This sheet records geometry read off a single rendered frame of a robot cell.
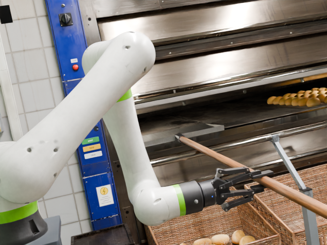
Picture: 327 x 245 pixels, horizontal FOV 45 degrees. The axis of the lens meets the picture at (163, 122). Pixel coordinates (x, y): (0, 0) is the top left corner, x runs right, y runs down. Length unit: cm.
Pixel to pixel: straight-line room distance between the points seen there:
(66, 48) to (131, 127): 97
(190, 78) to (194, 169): 51
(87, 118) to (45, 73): 118
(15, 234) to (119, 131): 40
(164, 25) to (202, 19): 22
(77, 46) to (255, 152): 115
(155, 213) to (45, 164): 37
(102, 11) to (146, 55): 115
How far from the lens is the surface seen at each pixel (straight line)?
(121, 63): 98
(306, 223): 188
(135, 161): 120
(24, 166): 86
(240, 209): 229
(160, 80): 213
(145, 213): 111
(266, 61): 235
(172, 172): 219
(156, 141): 215
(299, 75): 228
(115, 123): 117
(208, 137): 222
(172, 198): 112
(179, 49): 217
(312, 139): 252
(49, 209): 217
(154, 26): 216
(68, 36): 207
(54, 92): 208
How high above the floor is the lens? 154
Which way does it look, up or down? 7 degrees down
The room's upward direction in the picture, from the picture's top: 10 degrees counter-clockwise
